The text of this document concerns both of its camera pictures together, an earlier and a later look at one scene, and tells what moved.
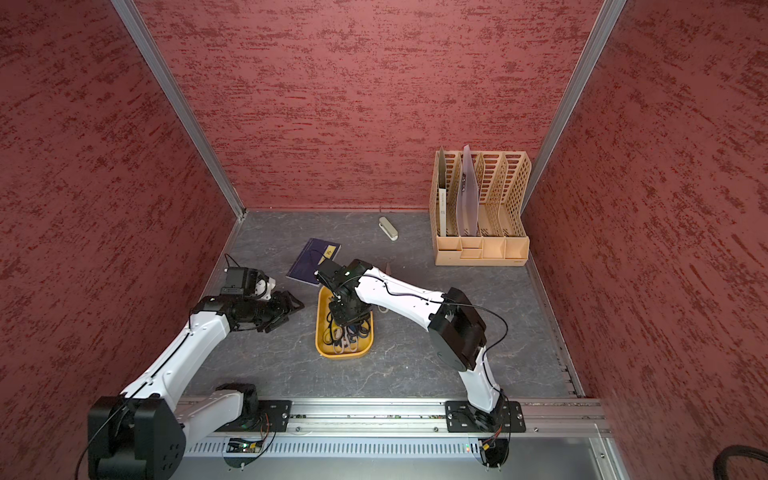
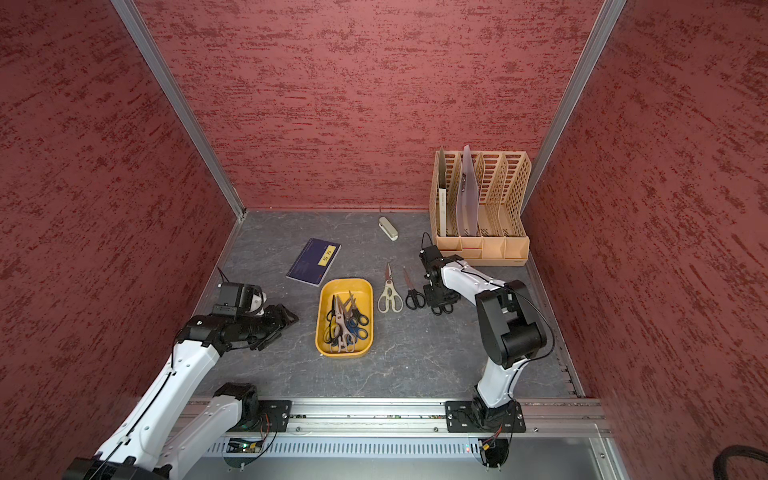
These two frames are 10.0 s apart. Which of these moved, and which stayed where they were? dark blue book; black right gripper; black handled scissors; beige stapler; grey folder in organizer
Moved: black handled scissors; black right gripper
Stayed: beige stapler; dark blue book; grey folder in organizer
